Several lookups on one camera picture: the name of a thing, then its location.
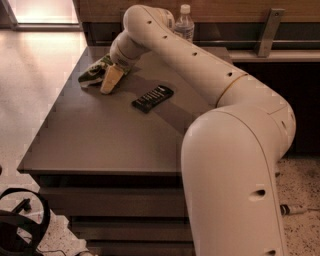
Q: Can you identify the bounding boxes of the green jalapeno chip bag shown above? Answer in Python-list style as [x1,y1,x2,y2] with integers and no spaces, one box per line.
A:
[78,54,129,88]

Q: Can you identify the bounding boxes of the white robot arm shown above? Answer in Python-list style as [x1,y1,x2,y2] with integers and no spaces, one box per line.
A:
[110,5,296,256]

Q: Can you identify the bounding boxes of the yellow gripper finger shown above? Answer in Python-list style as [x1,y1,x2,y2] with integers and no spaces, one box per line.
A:
[100,65,124,95]

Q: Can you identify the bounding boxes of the black candy bar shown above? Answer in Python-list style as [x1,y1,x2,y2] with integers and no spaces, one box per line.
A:
[131,85,174,113]

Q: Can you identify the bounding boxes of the grey drawer cabinet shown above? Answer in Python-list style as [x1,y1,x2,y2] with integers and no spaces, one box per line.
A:
[18,53,210,256]

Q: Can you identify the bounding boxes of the right metal shelf bracket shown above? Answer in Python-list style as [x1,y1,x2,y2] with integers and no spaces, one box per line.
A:
[255,8,285,58]

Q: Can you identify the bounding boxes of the wooden wall shelf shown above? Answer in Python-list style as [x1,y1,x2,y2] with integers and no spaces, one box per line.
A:
[229,50,320,63]

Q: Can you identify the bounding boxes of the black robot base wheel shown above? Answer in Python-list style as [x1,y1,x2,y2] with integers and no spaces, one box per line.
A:
[0,188,51,256]

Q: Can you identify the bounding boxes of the white power strip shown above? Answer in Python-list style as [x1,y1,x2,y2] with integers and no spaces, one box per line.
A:
[280,204,307,216]

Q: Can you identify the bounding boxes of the clear plastic water bottle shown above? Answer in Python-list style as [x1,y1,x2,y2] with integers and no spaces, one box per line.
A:
[174,4,195,42]

